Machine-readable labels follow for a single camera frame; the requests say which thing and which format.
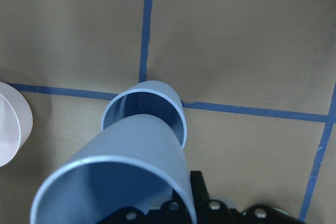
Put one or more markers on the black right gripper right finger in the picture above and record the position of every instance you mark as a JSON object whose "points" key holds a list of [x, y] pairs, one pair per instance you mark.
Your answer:
{"points": [[211, 210]]}

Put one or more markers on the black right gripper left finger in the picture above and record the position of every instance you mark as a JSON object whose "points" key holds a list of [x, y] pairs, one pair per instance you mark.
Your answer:
{"points": [[171, 211]]}

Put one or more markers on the blue cup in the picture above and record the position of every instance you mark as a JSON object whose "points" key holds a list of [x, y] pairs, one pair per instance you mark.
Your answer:
{"points": [[155, 98], [135, 162]]}

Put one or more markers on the pink bowl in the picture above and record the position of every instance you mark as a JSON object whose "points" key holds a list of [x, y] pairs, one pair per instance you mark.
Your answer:
{"points": [[16, 122]]}

